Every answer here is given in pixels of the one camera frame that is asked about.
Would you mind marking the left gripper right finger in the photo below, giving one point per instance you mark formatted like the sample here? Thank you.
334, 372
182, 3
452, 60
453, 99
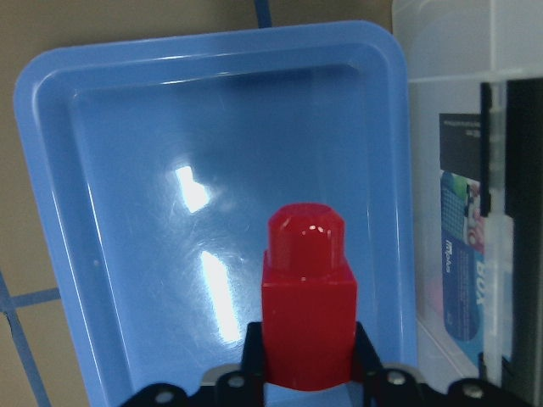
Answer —
402, 385

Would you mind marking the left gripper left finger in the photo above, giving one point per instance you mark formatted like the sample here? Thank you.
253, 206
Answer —
239, 385

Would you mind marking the red toy block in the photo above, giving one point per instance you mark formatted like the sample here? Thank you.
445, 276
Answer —
309, 296

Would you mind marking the blue plastic tray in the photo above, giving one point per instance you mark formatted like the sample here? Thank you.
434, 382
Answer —
156, 165

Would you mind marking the clear plastic storage box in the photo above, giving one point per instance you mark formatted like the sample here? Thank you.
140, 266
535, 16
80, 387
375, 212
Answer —
451, 49

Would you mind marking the black box latch handle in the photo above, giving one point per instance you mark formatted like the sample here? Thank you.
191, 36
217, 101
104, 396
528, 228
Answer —
511, 181

